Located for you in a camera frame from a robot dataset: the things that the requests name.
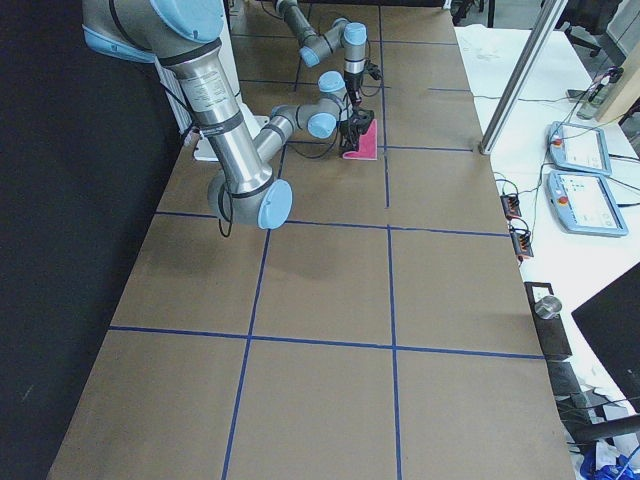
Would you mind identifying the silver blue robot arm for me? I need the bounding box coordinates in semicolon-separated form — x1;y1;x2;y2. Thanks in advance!
273;0;381;106
82;1;381;230

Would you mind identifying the metal cup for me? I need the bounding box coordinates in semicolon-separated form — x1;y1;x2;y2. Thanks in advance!
534;295;562;320

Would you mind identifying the black monitor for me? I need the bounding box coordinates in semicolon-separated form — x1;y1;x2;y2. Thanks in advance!
572;264;640;412

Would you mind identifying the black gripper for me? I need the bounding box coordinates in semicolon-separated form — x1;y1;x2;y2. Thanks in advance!
343;59;382;110
339;108;375;154

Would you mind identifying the near teach pendant tablet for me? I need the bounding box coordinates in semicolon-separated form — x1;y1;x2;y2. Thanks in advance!
546;170;628;238

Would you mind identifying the teach pendant tablet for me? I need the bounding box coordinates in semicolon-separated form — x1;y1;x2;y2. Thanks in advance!
547;121;612;176
546;170;628;238

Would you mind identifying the aluminium frame post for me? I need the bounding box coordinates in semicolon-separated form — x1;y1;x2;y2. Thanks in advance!
479;0;568;155

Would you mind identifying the far teach pendant tablet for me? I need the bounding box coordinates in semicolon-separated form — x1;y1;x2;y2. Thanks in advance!
547;121;612;176

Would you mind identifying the orange black connector box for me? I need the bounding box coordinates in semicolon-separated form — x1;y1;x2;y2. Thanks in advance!
500;193;522;220

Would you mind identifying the black tray block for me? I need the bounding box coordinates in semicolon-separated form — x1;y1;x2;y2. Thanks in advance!
524;281;572;362

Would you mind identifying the pink towel white edge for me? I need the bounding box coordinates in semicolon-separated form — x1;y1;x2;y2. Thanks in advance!
341;120;378;161

